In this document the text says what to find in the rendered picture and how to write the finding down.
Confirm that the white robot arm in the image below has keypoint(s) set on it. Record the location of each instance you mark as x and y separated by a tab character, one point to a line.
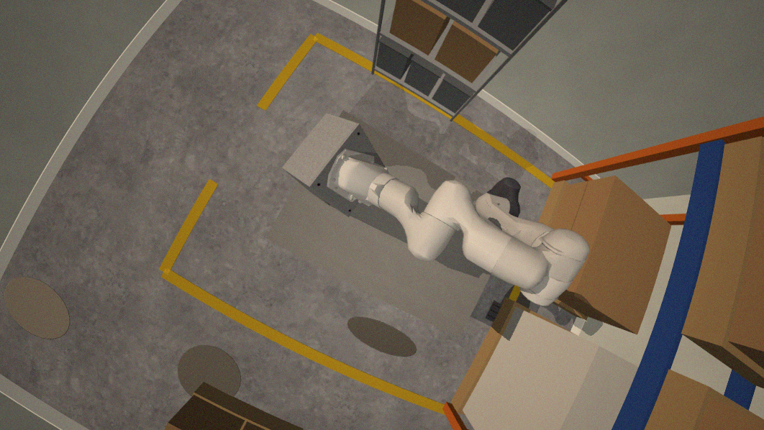
522	261

